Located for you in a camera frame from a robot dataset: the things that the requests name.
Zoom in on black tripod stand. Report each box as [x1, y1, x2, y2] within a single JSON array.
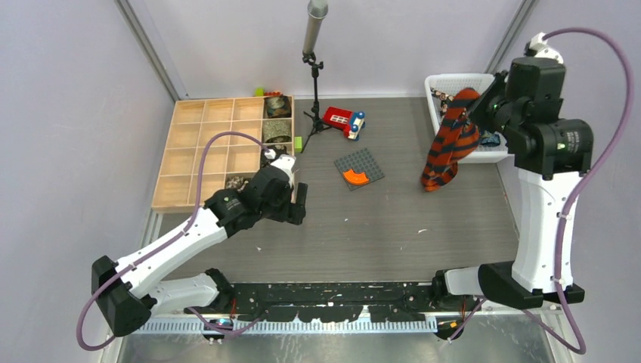
[[301, 52, 330, 153]]

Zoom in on rolled black gold tie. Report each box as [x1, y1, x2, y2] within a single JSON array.
[[261, 144, 290, 163]]

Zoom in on rolled beige floral tie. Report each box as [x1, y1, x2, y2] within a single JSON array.
[[225, 175, 251, 191]]

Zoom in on pink floral dark tie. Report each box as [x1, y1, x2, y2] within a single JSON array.
[[430, 87, 454, 116]]

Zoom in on orange curved block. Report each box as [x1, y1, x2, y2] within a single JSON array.
[[342, 169, 370, 186]]

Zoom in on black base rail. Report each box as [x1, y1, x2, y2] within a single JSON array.
[[182, 280, 482, 324]]

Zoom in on white plastic basket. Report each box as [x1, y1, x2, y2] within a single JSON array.
[[424, 73, 509, 164]]

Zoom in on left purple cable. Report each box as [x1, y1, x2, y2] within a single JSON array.
[[76, 131, 275, 352]]

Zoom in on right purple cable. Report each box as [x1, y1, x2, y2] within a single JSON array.
[[447, 27, 636, 355]]

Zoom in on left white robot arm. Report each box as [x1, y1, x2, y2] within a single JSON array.
[[91, 154, 307, 337]]

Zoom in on orange navy striped tie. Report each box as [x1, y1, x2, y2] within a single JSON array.
[[420, 88, 479, 192]]

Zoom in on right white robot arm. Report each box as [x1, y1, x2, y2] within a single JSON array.
[[421, 33, 593, 311]]

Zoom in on grey microphone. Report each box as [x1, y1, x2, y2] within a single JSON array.
[[302, 0, 329, 56]]

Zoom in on rolled olive patterned tie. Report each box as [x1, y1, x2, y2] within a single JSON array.
[[262, 119, 293, 144]]

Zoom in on grey lego baseplate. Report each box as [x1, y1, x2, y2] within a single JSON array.
[[334, 148, 385, 191]]

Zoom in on rolled dark tie top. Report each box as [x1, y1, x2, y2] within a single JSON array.
[[265, 95, 292, 119]]

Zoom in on wooden compartment tray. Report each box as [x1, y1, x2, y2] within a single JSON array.
[[152, 95, 295, 213]]

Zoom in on red toy block car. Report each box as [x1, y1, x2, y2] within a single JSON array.
[[322, 107, 366, 141]]

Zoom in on green block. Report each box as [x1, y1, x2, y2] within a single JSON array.
[[293, 136, 303, 153]]

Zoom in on green and red small toys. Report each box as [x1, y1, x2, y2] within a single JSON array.
[[254, 87, 283, 97]]

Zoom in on purple cable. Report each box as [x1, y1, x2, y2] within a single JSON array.
[[447, 27, 636, 355], [76, 131, 275, 352]]

